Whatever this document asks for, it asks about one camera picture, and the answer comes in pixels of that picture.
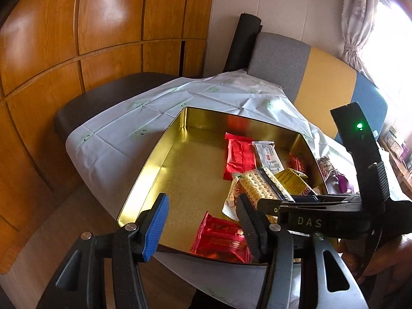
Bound red foil snack packet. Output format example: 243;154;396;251
190;212;253;264

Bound clear cracker packet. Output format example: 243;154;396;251
238;167;295;224

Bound wooden side desk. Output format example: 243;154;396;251
389;154;412;200

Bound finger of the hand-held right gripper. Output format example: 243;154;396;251
291;192;363;204
257;198;355;214

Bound small red candy packet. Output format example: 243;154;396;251
289;153;308;173

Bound window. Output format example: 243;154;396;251
370;0;412;104

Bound peanut packet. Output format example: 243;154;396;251
315;155;335;181

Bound black rolled mat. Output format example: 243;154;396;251
223;13;264;73

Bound yellow snack packet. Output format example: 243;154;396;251
275;168;322;197

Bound wooden wardrobe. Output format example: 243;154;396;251
0;0;216;264

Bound tied floral curtain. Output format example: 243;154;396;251
341;0;380;74

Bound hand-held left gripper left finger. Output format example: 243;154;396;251
35;192;170;309

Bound person's right hand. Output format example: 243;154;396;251
336;233;412;277

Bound grey yellow blue chair backrest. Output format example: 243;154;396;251
248;32;388;149

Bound red and white snack packet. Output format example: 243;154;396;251
222;172;248;222

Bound purple candy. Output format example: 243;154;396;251
327;172;351;194

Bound long red snack packet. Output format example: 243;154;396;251
223;133;258;179

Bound gold and maroon tin box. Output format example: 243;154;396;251
116;106;329;266

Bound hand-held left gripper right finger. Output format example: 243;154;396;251
236;193;371;309

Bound white cloud-print tablecloth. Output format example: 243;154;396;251
66;67;364;309

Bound purple box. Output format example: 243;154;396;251
400;144;411;169

